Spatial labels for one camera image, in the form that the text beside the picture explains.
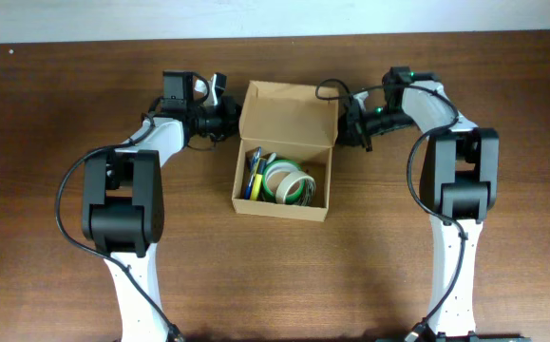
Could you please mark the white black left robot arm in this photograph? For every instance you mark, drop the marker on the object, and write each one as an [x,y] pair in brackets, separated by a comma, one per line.
[123,205]

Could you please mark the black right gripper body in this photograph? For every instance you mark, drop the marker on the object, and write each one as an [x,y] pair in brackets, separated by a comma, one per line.
[353,126]

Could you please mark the beige masking tape roll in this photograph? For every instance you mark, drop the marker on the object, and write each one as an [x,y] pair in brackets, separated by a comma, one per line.
[296,182]

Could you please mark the blue ballpoint pen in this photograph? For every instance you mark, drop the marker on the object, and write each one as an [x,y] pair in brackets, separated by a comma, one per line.
[253,162]

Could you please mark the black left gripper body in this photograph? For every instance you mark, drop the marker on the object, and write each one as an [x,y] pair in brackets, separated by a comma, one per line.
[232,114]

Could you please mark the brown cardboard box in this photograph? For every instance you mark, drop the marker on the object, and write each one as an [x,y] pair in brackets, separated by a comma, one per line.
[298,123]

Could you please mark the yellow highlighter marker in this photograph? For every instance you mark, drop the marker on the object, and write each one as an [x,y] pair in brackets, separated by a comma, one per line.
[260,167]

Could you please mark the green tape roll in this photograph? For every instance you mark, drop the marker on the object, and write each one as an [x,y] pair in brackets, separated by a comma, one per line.
[274,173]

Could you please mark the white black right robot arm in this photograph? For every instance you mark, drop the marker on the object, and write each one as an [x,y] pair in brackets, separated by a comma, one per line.
[457,187]

